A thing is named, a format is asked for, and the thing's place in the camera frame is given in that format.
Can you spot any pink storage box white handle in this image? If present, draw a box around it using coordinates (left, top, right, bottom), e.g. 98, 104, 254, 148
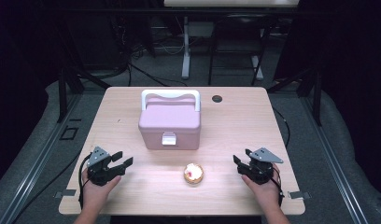
137, 89, 202, 151

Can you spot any white desk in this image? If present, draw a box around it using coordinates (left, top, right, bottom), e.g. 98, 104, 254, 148
163, 0, 301, 81

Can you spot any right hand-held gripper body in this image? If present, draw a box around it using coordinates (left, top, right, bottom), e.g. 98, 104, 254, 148
237, 147, 284, 185

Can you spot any black floor cable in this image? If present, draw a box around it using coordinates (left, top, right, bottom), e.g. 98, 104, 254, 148
10, 150, 84, 224
272, 106, 291, 149

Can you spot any black metal stand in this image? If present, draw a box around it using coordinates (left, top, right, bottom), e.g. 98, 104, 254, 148
55, 66, 112, 124
267, 65, 324, 127

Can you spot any person's left hand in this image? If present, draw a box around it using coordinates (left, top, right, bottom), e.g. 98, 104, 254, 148
81, 173, 122, 208

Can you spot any tangle of floor cables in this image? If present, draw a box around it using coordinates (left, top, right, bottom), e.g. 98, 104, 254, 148
124, 36, 189, 89

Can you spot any aluminium floor rail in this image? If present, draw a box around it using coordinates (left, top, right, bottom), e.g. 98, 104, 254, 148
0, 92, 84, 224
300, 95, 371, 224

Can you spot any person's right hand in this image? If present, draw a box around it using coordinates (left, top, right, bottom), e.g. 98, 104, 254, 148
241, 164, 285, 208

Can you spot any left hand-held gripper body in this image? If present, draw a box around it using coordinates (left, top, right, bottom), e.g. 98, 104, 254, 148
85, 146, 126, 187

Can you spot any grey tape strip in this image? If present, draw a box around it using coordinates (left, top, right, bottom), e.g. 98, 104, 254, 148
288, 190, 312, 201
54, 189, 78, 199

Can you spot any black chair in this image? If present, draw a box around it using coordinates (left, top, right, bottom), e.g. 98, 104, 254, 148
207, 14, 273, 87

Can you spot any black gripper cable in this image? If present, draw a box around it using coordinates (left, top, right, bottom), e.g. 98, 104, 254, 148
272, 167, 286, 207
78, 154, 92, 210

